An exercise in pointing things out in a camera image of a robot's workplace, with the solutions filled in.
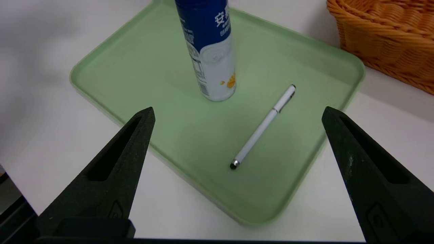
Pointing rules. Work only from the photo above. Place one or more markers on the orange wicker basket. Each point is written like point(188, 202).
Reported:
point(390, 37)

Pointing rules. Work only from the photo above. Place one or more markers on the blue-capped spray can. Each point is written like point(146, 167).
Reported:
point(210, 61)

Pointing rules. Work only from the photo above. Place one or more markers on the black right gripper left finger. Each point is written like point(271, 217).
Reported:
point(101, 189)

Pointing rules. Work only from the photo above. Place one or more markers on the light green plastic tray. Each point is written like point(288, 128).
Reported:
point(190, 135)

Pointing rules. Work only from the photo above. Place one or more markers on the white stylus pen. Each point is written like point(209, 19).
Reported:
point(262, 127)

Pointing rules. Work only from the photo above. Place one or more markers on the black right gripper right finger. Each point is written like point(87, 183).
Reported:
point(369, 189)

